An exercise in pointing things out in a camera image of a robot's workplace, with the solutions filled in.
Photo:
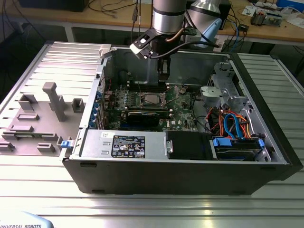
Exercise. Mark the silver CPU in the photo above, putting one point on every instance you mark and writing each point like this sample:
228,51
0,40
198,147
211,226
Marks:
152,98

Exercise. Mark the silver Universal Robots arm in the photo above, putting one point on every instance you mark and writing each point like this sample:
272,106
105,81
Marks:
166,19

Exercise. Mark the black RAM slot bank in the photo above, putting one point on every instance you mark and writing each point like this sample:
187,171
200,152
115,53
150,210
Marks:
152,108
149,87

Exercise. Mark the CPU socket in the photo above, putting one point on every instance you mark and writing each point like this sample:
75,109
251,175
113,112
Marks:
163,99

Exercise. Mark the blue expansion slot clips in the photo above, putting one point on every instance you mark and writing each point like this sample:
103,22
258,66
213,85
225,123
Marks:
95,109

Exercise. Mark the CPU cooler heatsink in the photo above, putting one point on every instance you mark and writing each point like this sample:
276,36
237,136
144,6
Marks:
257,19

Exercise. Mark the green motherboard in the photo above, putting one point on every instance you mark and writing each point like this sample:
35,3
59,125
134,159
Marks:
180,111

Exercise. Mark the silver metal drive cage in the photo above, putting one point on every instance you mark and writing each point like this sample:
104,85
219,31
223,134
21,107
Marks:
210,93

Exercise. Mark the black graphics card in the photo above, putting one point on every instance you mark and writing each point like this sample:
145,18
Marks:
142,118

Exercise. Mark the white label card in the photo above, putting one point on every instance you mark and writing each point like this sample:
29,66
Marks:
219,47

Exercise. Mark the small black box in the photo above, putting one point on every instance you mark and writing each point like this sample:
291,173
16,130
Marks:
243,27

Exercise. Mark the hard disk in blue carrier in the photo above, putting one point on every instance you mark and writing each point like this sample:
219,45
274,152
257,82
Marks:
222,142

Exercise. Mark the silver power supply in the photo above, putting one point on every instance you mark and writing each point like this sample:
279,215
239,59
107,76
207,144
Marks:
99,145

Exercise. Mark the white paper sheet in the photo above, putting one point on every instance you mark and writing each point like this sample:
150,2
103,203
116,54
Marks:
249,10

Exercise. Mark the wooden desk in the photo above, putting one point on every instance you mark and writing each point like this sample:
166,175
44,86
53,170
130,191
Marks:
71,16

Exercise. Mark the black open PC case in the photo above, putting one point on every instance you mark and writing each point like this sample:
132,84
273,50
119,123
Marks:
166,178

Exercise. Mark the grey parts rack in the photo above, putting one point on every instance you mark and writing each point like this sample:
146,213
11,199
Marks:
57,102

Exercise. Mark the grey electronic device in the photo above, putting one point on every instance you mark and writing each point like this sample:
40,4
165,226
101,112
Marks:
273,19

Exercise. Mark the blue case latch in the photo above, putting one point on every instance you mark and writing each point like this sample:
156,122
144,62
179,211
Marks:
66,144

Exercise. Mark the black monitor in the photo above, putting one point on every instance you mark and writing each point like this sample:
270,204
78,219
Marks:
52,4

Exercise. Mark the green RAM stick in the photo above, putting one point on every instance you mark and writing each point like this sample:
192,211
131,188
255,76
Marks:
35,135

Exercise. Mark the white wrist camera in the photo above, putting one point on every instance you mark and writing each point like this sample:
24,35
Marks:
141,46

